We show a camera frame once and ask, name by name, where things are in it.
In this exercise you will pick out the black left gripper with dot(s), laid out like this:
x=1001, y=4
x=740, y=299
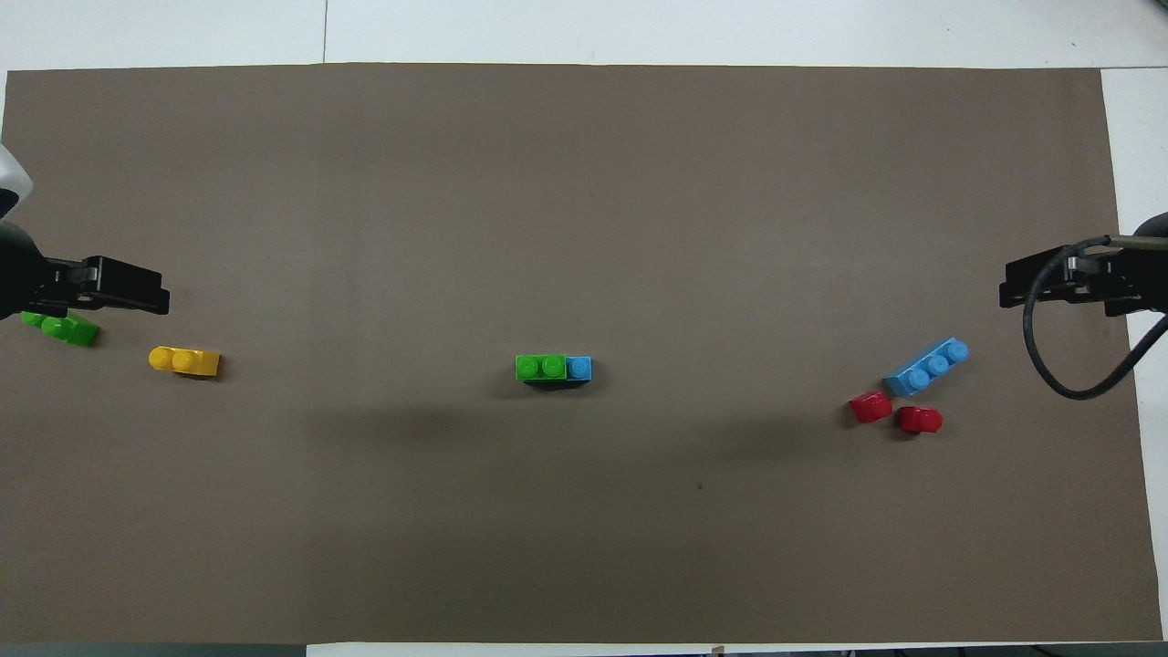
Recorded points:
x=23, y=274

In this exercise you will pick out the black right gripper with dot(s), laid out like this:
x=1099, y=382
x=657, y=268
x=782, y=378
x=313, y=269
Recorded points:
x=1136, y=274

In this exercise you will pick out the green two-stud toy block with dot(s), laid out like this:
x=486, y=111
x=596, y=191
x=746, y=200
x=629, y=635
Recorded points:
x=68, y=330
x=540, y=368

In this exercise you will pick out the blue three-stud toy block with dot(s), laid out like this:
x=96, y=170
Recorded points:
x=579, y=369
x=923, y=369

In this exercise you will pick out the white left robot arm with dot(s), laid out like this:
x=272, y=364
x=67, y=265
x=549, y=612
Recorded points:
x=11, y=178

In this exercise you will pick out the yellow two-stud toy block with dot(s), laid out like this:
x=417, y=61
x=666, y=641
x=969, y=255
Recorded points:
x=187, y=362

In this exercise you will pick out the red one-stud toy block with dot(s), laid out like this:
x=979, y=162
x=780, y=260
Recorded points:
x=870, y=407
x=920, y=420

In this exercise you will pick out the brown paper table mat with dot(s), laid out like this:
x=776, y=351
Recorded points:
x=584, y=210

